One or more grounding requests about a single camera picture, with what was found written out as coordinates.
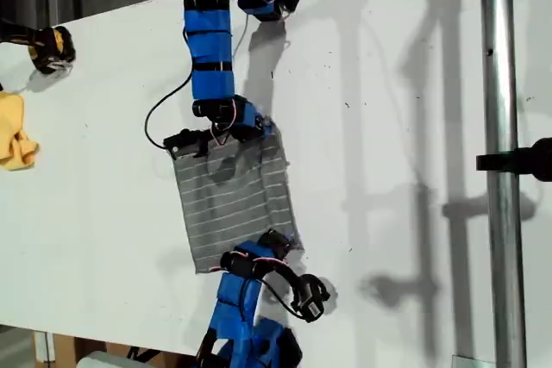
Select grey white-striped towel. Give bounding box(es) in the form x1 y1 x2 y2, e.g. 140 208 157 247
171 125 305 276

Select brown cardboard box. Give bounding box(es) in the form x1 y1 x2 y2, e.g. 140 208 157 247
51 333 204 368

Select yellow black power tool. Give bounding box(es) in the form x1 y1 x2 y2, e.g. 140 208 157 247
0 18 78 77

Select black clamp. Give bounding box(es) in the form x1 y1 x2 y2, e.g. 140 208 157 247
475 137 552 183

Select white plastic container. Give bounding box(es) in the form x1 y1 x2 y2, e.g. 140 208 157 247
76 350 146 368

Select white table leg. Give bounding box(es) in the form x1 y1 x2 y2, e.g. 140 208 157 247
33 331 57 363

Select yellow cloth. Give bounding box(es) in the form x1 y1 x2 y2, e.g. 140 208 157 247
0 91 41 172

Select black camera cable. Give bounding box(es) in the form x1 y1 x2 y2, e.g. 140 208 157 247
257 277 305 320
144 69 196 152

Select steel post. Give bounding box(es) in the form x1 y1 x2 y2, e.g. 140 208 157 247
478 0 528 368

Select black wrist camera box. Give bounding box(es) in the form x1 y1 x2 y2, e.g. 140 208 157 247
296 274 332 324
163 128 199 160

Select black camera stalk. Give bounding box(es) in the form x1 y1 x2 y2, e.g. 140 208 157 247
191 128 213 159
274 263 305 300

